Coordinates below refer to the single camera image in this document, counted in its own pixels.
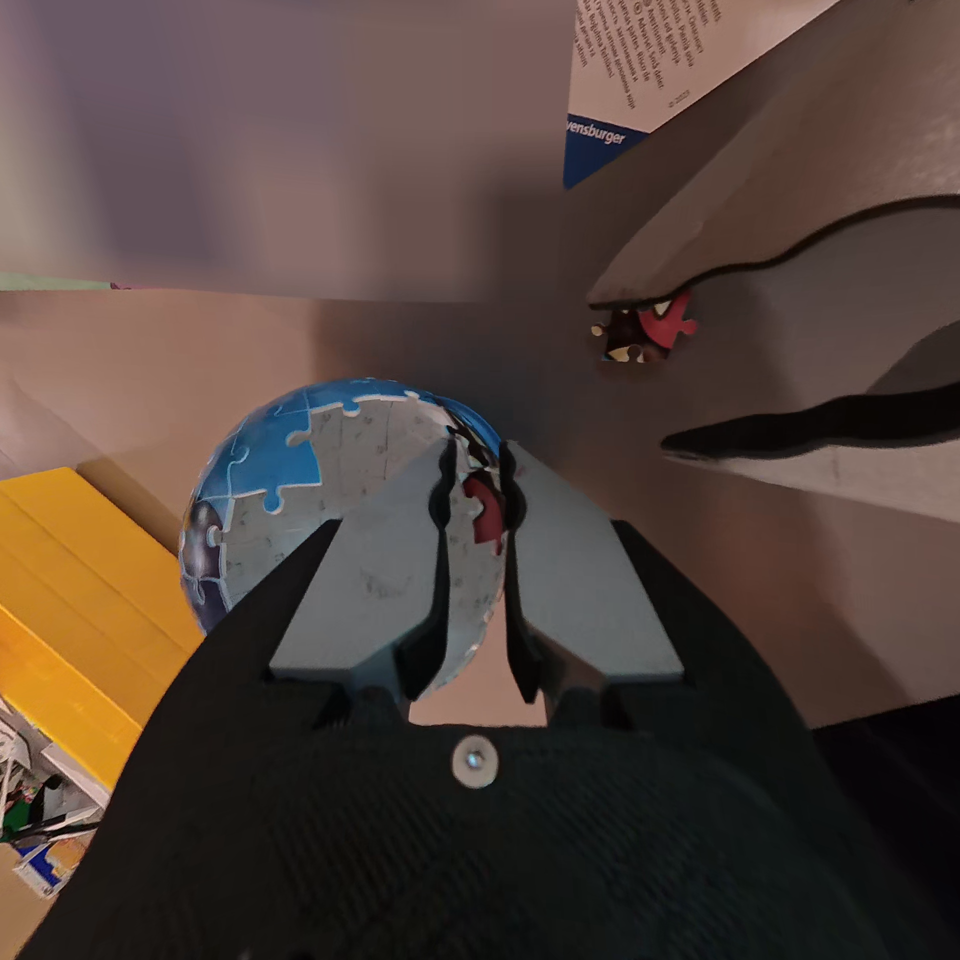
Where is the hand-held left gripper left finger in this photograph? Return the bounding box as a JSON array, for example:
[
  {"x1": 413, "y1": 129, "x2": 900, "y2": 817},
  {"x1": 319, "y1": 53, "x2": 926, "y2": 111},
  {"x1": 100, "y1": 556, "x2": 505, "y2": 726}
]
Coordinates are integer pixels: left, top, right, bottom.
[{"x1": 267, "y1": 438, "x2": 456, "y2": 704}]

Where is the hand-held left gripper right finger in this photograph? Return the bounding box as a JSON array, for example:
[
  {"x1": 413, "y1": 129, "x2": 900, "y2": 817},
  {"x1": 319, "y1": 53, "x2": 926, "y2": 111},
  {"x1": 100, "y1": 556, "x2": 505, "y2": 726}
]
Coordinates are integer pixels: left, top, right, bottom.
[{"x1": 498, "y1": 439, "x2": 687, "y2": 706}]

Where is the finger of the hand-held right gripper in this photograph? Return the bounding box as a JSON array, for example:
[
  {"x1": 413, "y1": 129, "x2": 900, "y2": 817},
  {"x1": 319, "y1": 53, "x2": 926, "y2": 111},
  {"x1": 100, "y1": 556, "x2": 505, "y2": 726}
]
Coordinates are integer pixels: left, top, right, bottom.
[
  {"x1": 660, "y1": 321, "x2": 960, "y2": 524},
  {"x1": 586, "y1": 0, "x2": 960, "y2": 307}
]

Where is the blue puzzle ball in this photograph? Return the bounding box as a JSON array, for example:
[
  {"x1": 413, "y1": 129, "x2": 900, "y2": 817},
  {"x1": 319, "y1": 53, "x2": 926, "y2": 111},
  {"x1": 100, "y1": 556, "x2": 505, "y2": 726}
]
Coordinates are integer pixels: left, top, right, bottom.
[{"x1": 178, "y1": 378, "x2": 511, "y2": 687}]

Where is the white puzzle piece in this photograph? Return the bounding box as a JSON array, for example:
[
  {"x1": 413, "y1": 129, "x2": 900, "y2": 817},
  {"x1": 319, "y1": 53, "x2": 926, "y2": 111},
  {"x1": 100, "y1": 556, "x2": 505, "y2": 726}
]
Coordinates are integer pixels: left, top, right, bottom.
[{"x1": 590, "y1": 288, "x2": 700, "y2": 366}]

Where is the white instruction leaflet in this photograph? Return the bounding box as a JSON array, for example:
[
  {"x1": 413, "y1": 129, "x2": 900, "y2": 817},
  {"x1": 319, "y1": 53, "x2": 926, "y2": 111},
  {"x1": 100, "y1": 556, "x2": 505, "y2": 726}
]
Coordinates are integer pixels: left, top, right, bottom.
[{"x1": 562, "y1": 0, "x2": 847, "y2": 190}]

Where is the yellow plastic bin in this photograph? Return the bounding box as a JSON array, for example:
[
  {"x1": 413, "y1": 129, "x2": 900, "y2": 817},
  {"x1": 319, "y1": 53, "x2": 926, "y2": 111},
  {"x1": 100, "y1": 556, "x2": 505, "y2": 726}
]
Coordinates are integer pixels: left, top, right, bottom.
[{"x1": 0, "y1": 466, "x2": 207, "y2": 789}]

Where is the person's dark clothed torso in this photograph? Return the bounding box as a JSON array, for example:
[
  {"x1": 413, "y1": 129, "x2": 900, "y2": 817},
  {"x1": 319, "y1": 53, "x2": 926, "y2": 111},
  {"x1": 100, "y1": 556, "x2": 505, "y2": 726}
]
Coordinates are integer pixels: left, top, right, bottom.
[{"x1": 813, "y1": 697, "x2": 960, "y2": 960}]

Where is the blue yellow small box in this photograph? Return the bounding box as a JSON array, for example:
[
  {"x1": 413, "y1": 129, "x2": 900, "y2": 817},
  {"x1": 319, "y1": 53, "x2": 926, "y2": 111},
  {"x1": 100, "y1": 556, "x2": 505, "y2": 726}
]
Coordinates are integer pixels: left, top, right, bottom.
[{"x1": 13, "y1": 832, "x2": 85, "y2": 899}]

